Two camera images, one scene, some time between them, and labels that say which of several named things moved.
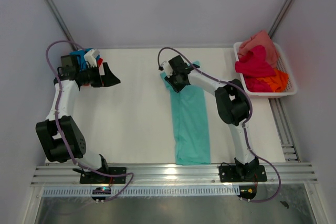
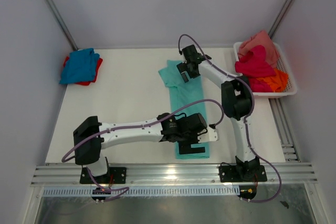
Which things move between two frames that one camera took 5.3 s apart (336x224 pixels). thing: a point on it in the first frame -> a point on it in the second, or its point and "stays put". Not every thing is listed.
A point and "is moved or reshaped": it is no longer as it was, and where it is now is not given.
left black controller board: [101, 191] stays put
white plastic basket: [291, 88] stays put
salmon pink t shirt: [262, 39] stays put
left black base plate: [90, 177] stays put
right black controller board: [247, 191] stays put
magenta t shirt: [253, 65] stays put
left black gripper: [108, 80] -> [185, 148]
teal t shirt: [190, 125] is moved or reshaped
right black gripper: [176, 88] -> [182, 68]
